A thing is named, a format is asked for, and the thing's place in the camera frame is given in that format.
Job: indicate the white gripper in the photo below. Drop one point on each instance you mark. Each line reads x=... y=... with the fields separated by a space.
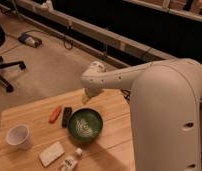
x=85 y=98

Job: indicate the white paper cup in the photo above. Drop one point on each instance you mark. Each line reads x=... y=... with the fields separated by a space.
x=20 y=137

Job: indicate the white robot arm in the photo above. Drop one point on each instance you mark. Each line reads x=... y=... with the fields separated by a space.
x=165 y=99

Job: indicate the small white plastic bottle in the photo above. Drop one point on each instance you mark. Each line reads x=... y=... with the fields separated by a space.
x=71 y=161

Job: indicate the white rectangular sponge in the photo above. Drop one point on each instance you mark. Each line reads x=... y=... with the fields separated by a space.
x=52 y=153

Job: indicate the green ceramic bowl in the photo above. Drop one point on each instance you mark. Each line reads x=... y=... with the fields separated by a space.
x=85 y=125

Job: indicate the black rectangular block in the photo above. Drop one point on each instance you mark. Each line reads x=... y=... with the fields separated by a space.
x=66 y=115

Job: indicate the floor power strip box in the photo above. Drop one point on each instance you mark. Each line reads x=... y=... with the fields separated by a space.
x=29 y=40

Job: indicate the black office chair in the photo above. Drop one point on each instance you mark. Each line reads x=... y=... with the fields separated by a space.
x=21 y=64

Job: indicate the long white shelf rail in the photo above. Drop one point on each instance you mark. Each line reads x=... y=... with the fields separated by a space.
x=104 y=35

